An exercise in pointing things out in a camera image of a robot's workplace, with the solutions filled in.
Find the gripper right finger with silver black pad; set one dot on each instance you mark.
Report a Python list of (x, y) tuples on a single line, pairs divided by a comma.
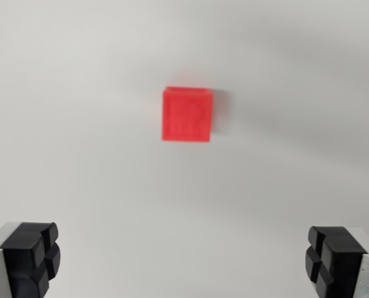
[(342, 264)]

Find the gripper left finger with silver black pad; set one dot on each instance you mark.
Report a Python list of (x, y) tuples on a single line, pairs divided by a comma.
[(20, 260)]

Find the red embossed plastic cube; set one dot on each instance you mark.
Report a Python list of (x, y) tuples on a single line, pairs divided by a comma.
[(187, 116)]

